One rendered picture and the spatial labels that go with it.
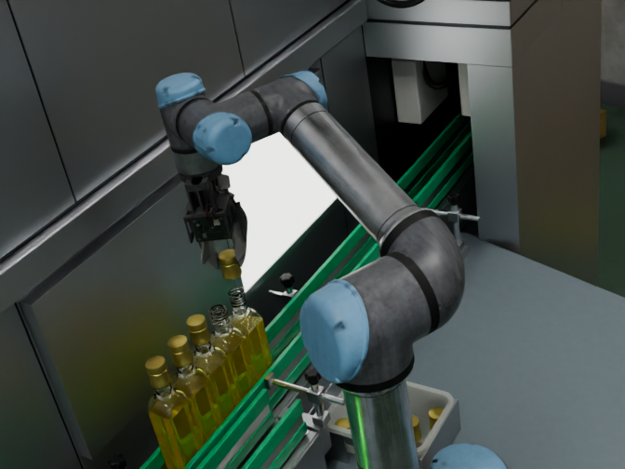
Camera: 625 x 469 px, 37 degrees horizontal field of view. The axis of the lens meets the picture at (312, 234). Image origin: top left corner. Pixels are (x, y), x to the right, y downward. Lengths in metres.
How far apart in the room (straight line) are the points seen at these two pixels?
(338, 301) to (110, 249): 0.58
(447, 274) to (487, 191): 1.18
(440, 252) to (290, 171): 0.87
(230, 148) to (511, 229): 1.17
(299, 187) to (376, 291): 0.95
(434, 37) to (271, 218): 0.59
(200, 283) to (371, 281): 0.71
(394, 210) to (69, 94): 0.57
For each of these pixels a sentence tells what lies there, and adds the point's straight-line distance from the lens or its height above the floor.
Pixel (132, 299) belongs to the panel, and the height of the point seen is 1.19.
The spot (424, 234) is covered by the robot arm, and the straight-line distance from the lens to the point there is 1.21.
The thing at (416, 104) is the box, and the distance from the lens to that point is 2.45.
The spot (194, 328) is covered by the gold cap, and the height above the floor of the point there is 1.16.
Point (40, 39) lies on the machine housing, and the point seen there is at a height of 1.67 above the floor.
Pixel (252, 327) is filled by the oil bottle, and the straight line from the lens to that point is 1.71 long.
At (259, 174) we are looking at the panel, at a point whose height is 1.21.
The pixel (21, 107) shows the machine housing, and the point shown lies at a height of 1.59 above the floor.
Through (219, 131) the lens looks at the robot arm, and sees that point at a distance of 1.33.
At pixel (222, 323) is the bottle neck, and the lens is 1.66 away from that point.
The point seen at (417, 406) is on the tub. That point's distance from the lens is 1.90.
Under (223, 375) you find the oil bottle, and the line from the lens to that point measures 1.67.
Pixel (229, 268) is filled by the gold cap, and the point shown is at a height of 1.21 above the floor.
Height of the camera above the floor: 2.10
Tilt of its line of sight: 32 degrees down
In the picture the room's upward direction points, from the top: 10 degrees counter-clockwise
